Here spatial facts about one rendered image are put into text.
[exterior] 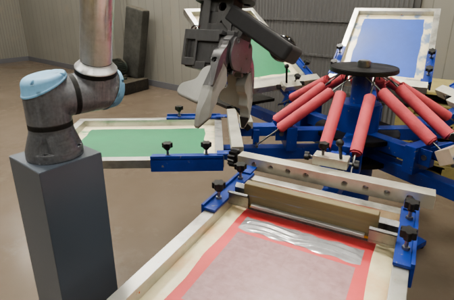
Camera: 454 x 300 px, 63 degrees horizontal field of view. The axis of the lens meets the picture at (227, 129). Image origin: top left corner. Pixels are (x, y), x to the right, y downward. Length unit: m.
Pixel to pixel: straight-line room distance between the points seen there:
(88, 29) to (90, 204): 0.49
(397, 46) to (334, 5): 2.40
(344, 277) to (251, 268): 0.23
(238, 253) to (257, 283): 0.12
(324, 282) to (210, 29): 0.69
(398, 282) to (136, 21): 6.50
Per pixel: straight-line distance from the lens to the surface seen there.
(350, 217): 1.13
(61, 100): 1.06
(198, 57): 0.55
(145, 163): 1.58
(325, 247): 1.12
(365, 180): 1.34
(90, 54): 1.06
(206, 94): 0.48
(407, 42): 2.85
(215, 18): 0.57
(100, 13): 1.02
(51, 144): 1.08
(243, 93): 0.58
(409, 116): 1.66
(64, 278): 1.23
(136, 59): 7.20
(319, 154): 1.41
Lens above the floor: 1.61
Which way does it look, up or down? 19 degrees down
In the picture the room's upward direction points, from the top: straight up
